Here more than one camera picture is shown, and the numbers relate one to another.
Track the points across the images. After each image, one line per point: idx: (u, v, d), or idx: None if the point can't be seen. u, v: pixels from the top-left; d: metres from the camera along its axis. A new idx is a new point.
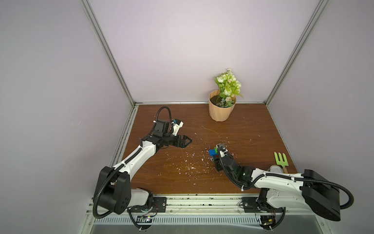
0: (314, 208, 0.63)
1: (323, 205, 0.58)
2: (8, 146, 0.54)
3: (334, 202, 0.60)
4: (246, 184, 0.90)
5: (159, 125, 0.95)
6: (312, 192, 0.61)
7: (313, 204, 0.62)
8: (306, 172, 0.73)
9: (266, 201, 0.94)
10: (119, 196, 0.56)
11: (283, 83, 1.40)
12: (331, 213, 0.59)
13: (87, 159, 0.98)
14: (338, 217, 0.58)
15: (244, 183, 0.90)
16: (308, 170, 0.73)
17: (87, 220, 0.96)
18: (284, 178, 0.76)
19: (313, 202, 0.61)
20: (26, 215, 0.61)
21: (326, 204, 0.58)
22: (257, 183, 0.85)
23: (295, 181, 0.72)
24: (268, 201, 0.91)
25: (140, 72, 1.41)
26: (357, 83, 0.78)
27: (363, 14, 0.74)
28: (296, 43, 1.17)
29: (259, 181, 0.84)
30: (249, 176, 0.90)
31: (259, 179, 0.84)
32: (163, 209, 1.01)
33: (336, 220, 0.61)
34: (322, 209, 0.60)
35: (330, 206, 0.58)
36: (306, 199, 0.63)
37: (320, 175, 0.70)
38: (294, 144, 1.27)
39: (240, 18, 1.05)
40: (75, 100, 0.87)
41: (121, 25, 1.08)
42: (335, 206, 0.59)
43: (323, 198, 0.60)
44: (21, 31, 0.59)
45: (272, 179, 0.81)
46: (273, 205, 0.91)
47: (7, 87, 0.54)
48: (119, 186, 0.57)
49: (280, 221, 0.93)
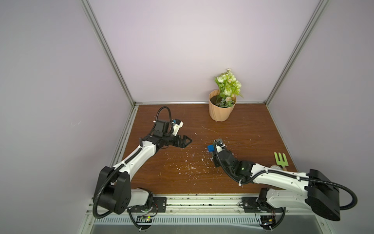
0: (315, 208, 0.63)
1: (326, 205, 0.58)
2: (8, 146, 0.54)
3: (336, 203, 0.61)
4: (244, 178, 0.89)
5: (159, 125, 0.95)
6: (317, 193, 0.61)
7: (314, 205, 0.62)
8: (311, 172, 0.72)
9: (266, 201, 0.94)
10: (119, 196, 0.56)
11: (283, 83, 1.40)
12: (332, 214, 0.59)
13: (87, 160, 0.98)
14: (338, 217, 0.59)
15: (242, 177, 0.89)
16: (313, 170, 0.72)
17: (87, 220, 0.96)
18: (288, 176, 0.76)
19: (317, 203, 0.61)
20: (26, 215, 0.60)
21: (328, 204, 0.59)
22: (256, 179, 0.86)
23: (300, 180, 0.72)
24: (268, 201, 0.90)
25: (140, 72, 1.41)
26: (357, 83, 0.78)
27: (363, 14, 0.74)
28: (296, 43, 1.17)
29: (259, 177, 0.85)
30: (247, 171, 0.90)
31: (260, 176, 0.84)
32: (163, 209, 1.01)
33: (334, 220, 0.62)
34: (323, 209, 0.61)
35: (332, 206, 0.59)
36: (309, 199, 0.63)
37: (324, 175, 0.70)
38: (294, 144, 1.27)
39: (240, 18, 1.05)
40: (75, 100, 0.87)
41: (121, 25, 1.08)
42: (337, 206, 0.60)
43: (326, 199, 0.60)
44: (21, 31, 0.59)
45: (275, 177, 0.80)
46: (273, 206, 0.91)
47: (7, 88, 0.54)
48: (119, 186, 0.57)
49: (280, 221, 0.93)
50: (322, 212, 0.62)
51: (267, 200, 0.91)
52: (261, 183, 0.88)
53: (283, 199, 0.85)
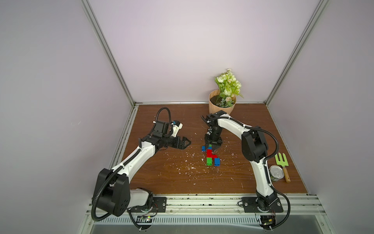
0: (244, 148, 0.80)
1: (248, 145, 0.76)
2: (9, 146, 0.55)
3: (257, 150, 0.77)
4: (211, 117, 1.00)
5: (158, 126, 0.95)
6: (248, 136, 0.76)
7: (244, 146, 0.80)
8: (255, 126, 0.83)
9: (263, 198, 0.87)
10: (117, 198, 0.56)
11: (283, 82, 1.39)
12: (251, 154, 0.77)
13: (87, 160, 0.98)
14: (253, 157, 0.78)
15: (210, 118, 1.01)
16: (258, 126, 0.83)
17: (87, 220, 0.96)
18: (238, 123, 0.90)
19: (245, 142, 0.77)
20: (26, 215, 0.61)
21: (251, 146, 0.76)
22: (219, 120, 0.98)
23: (244, 127, 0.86)
24: (257, 189, 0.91)
25: (141, 72, 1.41)
26: (357, 83, 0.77)
27: (363, 14, 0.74)
28: (296, 42, 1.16)
29: (221, 120, 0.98)
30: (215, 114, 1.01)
31: (222, 119, 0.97)
32: (163, 209, 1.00)
33: (250, 160, 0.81)
34: (247, 151, 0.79)
35: (252, 148, 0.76)
36: (243, 140, 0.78)
37: (264, 134, 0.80)
38: (294, 144, 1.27)
39: (241, 17, 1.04)
40: (74, 101, 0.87)
41: (121, 25, 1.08)
42: (256, 153, 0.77)
43: (252, 142, 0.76)
44: (20, 33, 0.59)
45: (231, 122, 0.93)
46: (264, 193, 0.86)
47: (7, 90, 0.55)
48: (118, 188, 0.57)
49: (286, 219, 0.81)
50: (246, 152, 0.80)
51: (257, 190, 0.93)
52: (222, 126, 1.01)
53: (255, 178, 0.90)
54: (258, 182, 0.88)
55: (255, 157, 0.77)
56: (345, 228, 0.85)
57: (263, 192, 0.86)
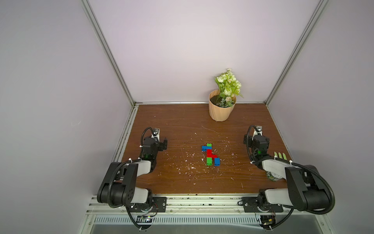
0: (291, 188, 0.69)
1: (294, 181, 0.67)
2: (7, 146, 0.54)
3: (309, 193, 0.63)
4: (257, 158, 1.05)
5: (146, 148, 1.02)
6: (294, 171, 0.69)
7: (290, 185, 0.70)
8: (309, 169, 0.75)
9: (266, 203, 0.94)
10: (126, 183, 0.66)
11: (283, 82, 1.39)
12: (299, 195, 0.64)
13: (88, 160, 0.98)
14: (304, 200, 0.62)
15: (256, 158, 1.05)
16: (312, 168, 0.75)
17: (87, 220, 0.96)
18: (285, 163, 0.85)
19: (291, 179, 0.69)
20: (26, 215, 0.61)
21: (298, 183, 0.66)
22: (264, 162, 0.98)
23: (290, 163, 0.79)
24: (266, 191, 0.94)
25: (141, 71, 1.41)
26: (357, 83, 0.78)
27: (363, 14, 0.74)
28: (296, 43, 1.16)
29: (267, 160, 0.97)
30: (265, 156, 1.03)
31: (268, 160, 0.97)
32: (163, 209, 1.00)
33: (300, 207, 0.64)
34: (294, 191, 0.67)
35: (301, 188, 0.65)
36: (289, 177, 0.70)
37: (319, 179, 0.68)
38: (294, 143, 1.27)
39: (241, 18, 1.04)
40: (75, 100, 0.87)
41: (121, 25, 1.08)
42: (307, 195, 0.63)
43: (300, 180, 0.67)
44: (19, 32, 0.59)
45: (276, 162, 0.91)
46: (268, 198, 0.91)
47: (6, 90, 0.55)
48: (127, 174, 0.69)
49: (286, 218, 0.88)
50: (293, 193, 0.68)
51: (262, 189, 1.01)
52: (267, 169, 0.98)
53: (276, 190, 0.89)
54: (275, 195, 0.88)
55: (306, 201, 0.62)
56: (345, 228, 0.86)
57: (269, 198, 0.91)
